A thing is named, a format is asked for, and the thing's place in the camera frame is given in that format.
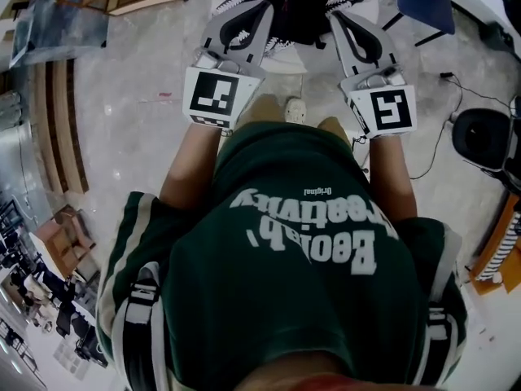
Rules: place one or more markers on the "person's right forearm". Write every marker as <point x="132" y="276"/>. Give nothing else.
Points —
<point x="392" y="177"/>

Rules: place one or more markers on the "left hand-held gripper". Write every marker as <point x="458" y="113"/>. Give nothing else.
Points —
<point x="226" y="96"/>

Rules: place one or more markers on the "khaki trousers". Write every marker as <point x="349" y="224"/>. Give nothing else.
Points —
<point x="262" y="114"/>

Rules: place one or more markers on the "white table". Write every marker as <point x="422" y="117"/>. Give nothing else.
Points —
<point x="484" y="10"/>

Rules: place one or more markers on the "blue grey panel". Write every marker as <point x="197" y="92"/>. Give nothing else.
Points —
<point x="57" y="27"/>

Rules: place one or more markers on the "person's left forearm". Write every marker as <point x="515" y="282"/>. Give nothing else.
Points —
<point x="191" y="169"/>

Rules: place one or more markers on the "white shoe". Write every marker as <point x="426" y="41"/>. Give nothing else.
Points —
<point x="295" y="110"/>

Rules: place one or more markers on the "curved wooden slat board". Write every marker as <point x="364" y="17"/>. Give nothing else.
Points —
<point x="57" y="124"/>

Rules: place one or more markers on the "blue chair with black legs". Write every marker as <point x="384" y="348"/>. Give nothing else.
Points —
<point x="425" y="4"/>

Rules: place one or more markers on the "green printed t-shirt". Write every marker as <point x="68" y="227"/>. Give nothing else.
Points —
<point x="260" y="283"/>

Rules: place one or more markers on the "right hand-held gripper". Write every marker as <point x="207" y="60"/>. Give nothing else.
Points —
<point x="390" y="110"/>

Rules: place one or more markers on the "black backpack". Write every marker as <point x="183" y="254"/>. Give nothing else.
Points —
<point x="293" y="10"/>

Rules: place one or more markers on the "small wooden cabinet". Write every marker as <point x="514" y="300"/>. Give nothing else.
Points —
<point x="67" y="238"/>

